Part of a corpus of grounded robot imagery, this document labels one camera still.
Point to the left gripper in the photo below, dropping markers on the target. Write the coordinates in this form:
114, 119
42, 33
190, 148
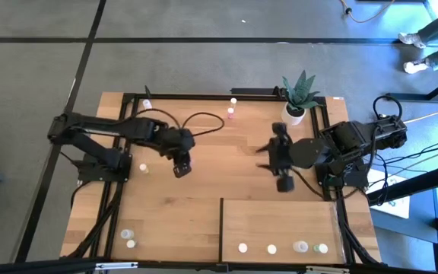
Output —
177, 144

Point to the green medicine bottle white cap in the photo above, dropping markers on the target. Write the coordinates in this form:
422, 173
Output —
131, 243
321, 248

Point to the green plant in white pot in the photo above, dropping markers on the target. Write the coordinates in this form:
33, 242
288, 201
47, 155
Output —
293, 116

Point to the pink medicine bottle white cap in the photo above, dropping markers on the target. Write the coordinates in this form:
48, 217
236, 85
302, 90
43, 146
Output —
243, 248
230, 112

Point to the yellow medicine bottle white cap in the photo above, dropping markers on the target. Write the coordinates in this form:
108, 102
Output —
143, 167
233, 101
272, 249

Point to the black desk legs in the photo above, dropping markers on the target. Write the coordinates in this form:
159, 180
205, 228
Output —
405, 96

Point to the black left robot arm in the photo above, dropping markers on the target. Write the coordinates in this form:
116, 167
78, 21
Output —
101, 123

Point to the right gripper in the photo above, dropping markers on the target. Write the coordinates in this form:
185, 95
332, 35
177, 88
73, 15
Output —
283, 156

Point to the silver aluminium bar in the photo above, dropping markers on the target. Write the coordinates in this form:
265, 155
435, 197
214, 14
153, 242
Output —
116, 265
327, 269

